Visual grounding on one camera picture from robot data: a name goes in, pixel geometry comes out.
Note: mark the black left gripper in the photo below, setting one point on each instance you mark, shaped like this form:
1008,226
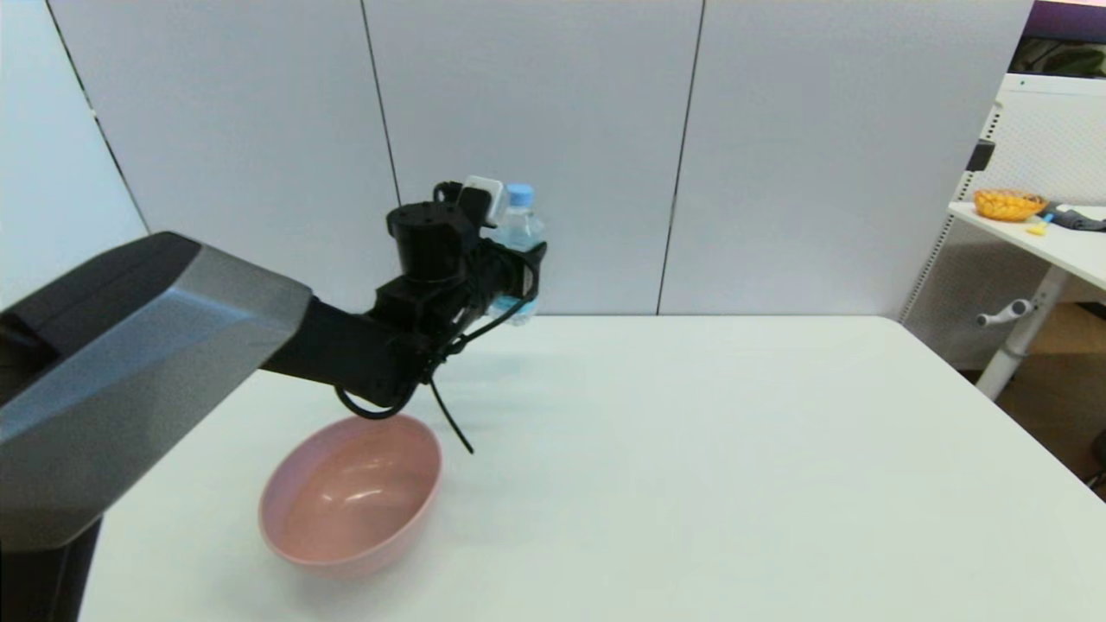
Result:
494,269

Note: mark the soda water bottle blue label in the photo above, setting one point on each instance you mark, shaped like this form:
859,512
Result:
518,226

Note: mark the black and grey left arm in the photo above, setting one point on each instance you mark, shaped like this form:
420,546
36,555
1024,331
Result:
130,371

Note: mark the pink plastic bowl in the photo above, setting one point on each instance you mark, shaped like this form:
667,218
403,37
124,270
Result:
354,497

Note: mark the black clip on panel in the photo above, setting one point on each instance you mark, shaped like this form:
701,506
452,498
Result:
980,155

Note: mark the orange bowl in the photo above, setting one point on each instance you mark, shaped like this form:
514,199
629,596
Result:
1008,205

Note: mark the small yellow object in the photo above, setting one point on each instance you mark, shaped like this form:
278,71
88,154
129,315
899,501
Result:
1037,228

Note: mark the white perforated panel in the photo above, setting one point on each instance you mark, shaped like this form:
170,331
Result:
1050,138

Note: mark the white side desk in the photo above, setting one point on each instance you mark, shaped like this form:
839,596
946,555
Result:
1067,250

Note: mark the dark grey cloth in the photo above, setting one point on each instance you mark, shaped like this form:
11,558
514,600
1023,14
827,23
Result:
1076,220

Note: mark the dark screen with plants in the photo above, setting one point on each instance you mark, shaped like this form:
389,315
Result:
1063,43

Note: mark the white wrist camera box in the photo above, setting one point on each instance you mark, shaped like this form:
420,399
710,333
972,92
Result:
484,199

